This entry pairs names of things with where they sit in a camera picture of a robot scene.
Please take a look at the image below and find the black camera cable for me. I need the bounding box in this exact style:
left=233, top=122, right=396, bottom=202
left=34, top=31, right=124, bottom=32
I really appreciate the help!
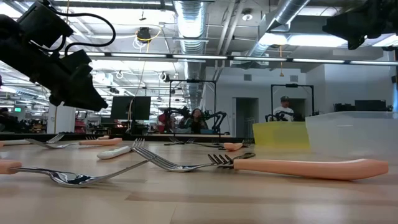
left=46, top=11, right=117, bottom=57

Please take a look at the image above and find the bright ceiling light panel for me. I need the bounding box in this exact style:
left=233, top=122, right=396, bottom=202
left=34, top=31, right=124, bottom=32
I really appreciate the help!
left=257, top=30, right=351, bottom=48

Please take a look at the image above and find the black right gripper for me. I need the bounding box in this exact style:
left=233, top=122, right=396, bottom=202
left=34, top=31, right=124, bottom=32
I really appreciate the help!
left=322, top=0, right=398, bottom=50

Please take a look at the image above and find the orange-handled dark-headed fork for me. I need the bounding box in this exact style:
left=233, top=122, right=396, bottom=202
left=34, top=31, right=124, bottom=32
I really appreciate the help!
left=223, top=139, right=244, bottom=152

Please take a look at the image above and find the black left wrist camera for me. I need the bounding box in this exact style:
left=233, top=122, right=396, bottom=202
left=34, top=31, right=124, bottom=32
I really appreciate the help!
left=17, top=1, right=75, bottom=49

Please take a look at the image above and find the black monitor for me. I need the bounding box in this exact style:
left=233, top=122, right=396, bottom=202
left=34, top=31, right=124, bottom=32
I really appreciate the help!
left=110, top=95, right=152, bottom=121

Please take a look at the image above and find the silver ventilation duct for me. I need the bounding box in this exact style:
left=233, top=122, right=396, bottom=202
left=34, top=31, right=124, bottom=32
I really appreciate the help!
left=247, top=0, right=312, bottom=58
left=172, top=0, right=210, bottom=108

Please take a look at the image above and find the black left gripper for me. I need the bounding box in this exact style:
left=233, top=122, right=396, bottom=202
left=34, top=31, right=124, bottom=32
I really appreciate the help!
left=0, top=37, right=109, bottom=112

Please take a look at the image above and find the red background machine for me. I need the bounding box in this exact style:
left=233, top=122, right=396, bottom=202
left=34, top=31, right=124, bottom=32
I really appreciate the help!
left=157, top=111, right=175, bottom=134

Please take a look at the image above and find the black metal table frame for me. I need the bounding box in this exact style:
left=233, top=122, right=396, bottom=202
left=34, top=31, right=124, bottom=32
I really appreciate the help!
left=0, top=133, right=254, bottom=144

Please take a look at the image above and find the black equipment shelf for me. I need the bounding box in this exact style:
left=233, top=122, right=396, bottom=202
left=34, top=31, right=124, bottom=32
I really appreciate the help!
left=334, top=99, right=393, bottom=113

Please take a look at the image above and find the yellow plastic bin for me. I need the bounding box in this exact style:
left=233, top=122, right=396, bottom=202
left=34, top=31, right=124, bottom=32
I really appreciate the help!
left=252, top=121, right=311, bottom=150

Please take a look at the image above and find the grey door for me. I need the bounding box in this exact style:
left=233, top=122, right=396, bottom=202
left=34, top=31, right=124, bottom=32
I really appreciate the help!
left=234, top=96, right=259, bottom=138

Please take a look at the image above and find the white-handled silver fork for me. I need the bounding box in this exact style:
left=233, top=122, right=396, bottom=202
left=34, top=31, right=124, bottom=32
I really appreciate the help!
left=96, top=138, right=146, bottom=161
left=0, top=133, right=65, bottom=147

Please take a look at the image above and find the black ceiling cable reel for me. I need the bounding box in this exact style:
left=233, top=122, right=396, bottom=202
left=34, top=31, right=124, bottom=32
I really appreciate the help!
left=136, top=26, right=153, bottom=44

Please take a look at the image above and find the clear plastic bin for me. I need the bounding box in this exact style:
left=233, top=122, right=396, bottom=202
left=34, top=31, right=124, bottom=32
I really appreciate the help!
left=305, top=111, right=398, bottom=161

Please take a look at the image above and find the white building column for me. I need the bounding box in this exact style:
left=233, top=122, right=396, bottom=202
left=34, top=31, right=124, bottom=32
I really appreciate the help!
left=46, top=104, right=78, bottom=134

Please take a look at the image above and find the black rail with light strips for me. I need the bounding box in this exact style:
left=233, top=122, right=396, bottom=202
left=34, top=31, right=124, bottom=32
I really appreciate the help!
left=62, top=49, right=398, bottom=66

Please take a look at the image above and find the silver spoon in front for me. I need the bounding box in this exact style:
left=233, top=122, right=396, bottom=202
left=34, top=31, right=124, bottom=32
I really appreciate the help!
left=0, top=159, right=149, bottom=189

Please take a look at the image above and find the black gantry frame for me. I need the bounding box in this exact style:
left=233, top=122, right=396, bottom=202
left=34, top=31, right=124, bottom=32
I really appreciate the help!
left=169, top=79, right=218, bottom=137
left=270, top=83, right=315, bottom=123

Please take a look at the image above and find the person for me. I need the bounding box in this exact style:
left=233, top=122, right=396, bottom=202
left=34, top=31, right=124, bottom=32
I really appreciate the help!
left=273, top=95, right=295, bottom=122
left=186, top=107, right=210, bottom=134

